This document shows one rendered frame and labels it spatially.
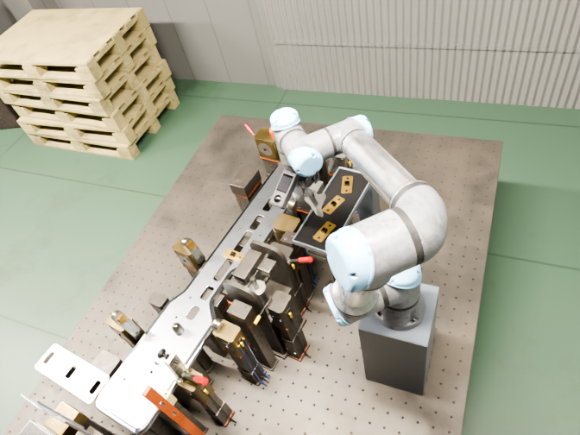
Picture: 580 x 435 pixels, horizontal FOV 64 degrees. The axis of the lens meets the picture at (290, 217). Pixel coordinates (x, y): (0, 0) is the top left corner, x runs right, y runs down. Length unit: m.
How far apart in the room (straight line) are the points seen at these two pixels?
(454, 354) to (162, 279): 1.28
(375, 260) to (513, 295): 2.04
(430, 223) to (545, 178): 2.58
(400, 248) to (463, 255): 1.24
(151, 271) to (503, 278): 1.88
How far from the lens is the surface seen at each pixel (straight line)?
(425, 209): 0.86
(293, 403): 1.79
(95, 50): 3.77
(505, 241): 3.01
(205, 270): 1.77
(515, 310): 2.77
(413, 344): 1.41
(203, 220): 2.36
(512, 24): 3.58
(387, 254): 0.82
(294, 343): 1.72
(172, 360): 1.39
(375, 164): 1.02
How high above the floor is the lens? 2.37
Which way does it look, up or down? 49 degrees down
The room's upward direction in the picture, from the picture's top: 16 degrees counter-clockwise
